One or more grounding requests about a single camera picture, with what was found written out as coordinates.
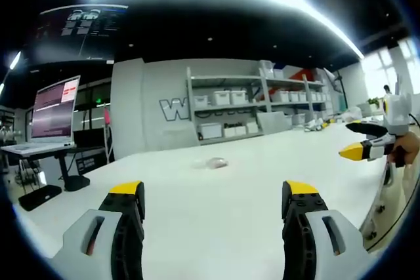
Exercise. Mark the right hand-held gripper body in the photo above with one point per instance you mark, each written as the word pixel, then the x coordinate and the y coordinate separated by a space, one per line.
pixel 396 112

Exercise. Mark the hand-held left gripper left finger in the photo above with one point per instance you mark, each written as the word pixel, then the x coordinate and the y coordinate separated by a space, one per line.
pixel 98 227

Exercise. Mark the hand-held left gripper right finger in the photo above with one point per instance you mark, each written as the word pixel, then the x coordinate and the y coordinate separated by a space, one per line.
pixel 328 227

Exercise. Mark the clear resealable bag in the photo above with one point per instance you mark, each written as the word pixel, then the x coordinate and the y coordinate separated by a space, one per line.
pixel 213 163

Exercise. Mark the person's right hand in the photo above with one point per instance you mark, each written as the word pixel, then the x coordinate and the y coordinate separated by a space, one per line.
pixel 406 149

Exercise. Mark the green potted plant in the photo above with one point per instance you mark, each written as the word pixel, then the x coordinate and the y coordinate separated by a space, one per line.
pixel 374 101

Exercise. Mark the black flat case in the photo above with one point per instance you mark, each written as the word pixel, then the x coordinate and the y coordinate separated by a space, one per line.
pixel 39 196

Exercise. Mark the standing desk with black legs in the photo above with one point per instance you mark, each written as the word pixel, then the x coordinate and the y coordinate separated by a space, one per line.
pixel 49 162

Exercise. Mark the pink hanging item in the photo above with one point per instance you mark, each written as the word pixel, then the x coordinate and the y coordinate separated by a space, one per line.
pixel 107 116

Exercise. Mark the grey metal shelving unit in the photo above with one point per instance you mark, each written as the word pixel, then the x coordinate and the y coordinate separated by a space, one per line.
pixel 256 103

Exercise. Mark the laptop computer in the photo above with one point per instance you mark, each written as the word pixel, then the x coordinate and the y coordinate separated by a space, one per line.
pixel 54 112

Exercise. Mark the white storage box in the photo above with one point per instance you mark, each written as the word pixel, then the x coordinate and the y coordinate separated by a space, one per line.
pixel 239 97
pixel 210 130
pixel 201 101
pixel 222 97

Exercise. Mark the hanging dark display screen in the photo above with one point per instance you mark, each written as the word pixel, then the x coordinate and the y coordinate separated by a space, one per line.
pixel 78 32

